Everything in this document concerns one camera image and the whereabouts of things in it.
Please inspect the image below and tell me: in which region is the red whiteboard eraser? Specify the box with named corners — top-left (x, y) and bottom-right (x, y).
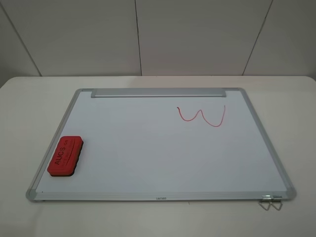
top-left (47, 136), bottom-right (83, 177)

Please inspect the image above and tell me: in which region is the white aluminium-framed whiteboard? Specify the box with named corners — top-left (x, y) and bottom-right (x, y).
top-left (26, 88), bottom-right (296, 201)

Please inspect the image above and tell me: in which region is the left metal hanging clip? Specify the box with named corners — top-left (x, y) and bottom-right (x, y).
top-left (258, 195), bottom-right (272, 211)

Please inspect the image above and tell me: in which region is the metal hanging clip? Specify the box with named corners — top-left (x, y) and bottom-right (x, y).
top-left (270, 196), bottom-right (283, 211)
top-left (258, 195), bottom-right (272, 211)

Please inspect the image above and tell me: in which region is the right metal hanging clip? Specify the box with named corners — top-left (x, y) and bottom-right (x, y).
top-left (270, 196), bottom-right (283, 211)

